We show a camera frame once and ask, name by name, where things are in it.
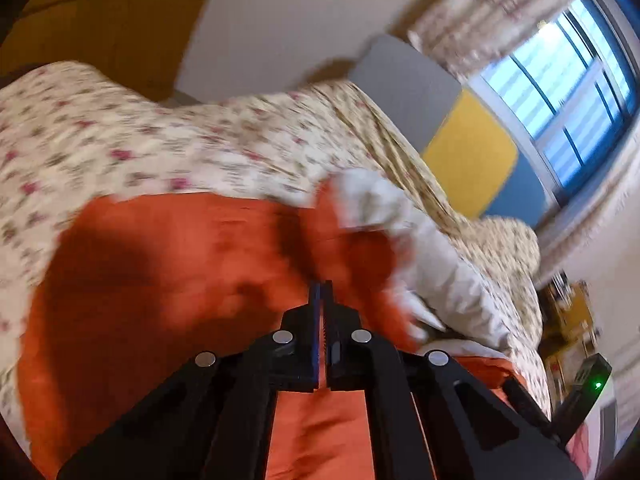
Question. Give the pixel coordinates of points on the pale patterned curtain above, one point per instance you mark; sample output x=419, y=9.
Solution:
x=600, y=240
x=480, y=15

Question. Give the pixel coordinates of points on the yellow wooden wardrobe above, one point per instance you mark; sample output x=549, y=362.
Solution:
x=110, y=25

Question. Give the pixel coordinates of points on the yellow bedside cabinet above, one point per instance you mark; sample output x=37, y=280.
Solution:
x=570, y=305

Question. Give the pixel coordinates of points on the barred window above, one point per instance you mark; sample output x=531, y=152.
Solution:
x=560, y=90

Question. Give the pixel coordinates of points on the beige small-flowered blanket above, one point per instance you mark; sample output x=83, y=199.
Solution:
x=400, y=160

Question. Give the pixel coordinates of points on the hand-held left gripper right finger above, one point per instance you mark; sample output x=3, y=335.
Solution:
x=329, y=320

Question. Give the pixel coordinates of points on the white pink-flowered quilt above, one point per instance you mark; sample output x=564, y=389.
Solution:
x=125, y=135

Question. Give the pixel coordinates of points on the white padded garment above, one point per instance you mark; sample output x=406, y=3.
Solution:
x=440, y=265

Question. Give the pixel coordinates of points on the orange padded jacket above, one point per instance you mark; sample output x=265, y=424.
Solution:
x=175, y=270

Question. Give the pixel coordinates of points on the grey yellow blue headboard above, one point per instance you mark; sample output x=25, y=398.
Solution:
x=470, y=160

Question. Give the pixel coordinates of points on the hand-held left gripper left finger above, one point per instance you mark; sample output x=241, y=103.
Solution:
x=314, y=310

